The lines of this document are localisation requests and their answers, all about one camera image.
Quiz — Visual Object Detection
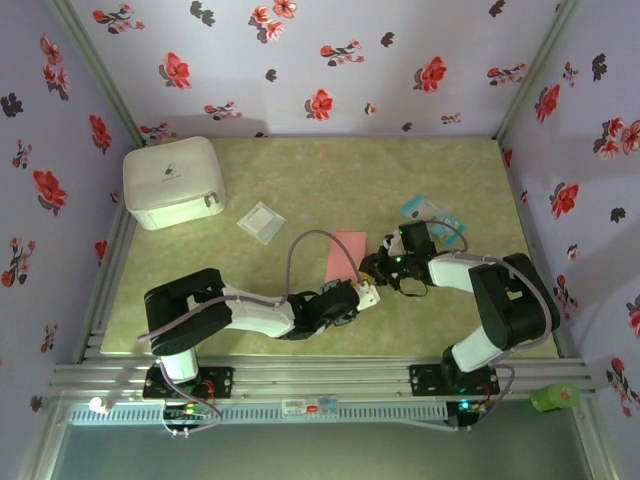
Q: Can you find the pink cloth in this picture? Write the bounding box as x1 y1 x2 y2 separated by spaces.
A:
323 229 369 284

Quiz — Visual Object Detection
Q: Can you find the blue printed packet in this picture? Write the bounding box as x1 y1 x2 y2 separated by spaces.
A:
398 193 469 246

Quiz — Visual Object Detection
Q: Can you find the clear plastic packet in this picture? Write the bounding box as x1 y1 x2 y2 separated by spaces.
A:
235 200 287 245

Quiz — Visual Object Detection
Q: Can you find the small controller board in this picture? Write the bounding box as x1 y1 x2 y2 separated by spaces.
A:
162 399 214 421
447 397 489 417

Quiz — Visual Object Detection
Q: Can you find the white zip case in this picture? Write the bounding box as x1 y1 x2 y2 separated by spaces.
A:
122 135 227 232

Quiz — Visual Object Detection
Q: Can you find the green bottle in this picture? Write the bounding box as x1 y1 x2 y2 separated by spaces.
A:
530 382 583 413

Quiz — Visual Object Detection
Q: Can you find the long aluminium frame rail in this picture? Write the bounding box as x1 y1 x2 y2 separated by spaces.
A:
48 355 601 401

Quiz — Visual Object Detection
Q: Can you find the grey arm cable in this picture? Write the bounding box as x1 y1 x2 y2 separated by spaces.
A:
424 219 562 434
137 229 364 437

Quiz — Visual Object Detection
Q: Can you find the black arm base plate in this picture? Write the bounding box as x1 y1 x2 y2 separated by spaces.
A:
408 363 501 399
143 364 235 401

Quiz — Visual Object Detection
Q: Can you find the grey slotted cable duct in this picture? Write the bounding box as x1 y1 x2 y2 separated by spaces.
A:
66 402 450 427

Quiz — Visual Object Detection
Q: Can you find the aluminium side rail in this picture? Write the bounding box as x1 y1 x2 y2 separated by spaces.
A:
498 138 586 360
73 199 139 364

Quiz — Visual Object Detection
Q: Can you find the aluminium frame post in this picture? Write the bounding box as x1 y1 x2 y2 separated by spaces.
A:
47 0 147 147
492 0 586 141

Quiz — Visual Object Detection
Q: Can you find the aluminium frame leg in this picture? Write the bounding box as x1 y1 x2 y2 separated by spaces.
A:
569 399 624 480
17 399 71 480

